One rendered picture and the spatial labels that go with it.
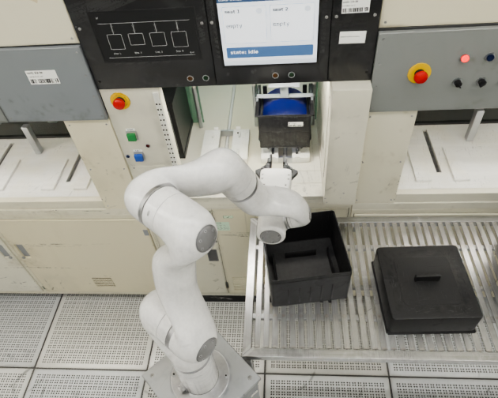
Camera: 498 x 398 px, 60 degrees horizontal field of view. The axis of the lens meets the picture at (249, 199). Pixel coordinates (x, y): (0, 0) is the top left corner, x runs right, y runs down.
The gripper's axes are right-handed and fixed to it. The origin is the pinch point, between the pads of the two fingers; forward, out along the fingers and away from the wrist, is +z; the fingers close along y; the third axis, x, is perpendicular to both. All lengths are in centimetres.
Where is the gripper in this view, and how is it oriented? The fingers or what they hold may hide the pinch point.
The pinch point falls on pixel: (277, 161)
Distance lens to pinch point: 145.5
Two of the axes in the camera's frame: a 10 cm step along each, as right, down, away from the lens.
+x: -0.7, -6.7, -7.4
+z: 1.0, -7.4, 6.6
